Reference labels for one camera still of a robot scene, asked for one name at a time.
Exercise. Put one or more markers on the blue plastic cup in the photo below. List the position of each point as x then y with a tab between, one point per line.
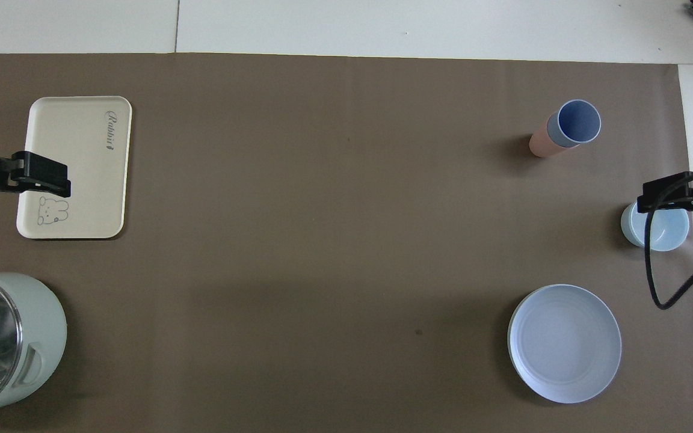
578	120

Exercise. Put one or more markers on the pink plastic cup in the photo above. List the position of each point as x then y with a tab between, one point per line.
540	145

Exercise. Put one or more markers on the cream rabbit print tray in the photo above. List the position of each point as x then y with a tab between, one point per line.
82	144

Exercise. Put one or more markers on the light blue small bowl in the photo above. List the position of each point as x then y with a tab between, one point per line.
668	231

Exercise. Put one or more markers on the pale green electric pot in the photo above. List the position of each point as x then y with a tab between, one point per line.
43	325

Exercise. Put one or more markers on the pale blue round plate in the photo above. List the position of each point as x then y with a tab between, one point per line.
565	343

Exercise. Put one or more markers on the brown paper table mat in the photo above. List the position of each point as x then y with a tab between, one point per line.
334	240

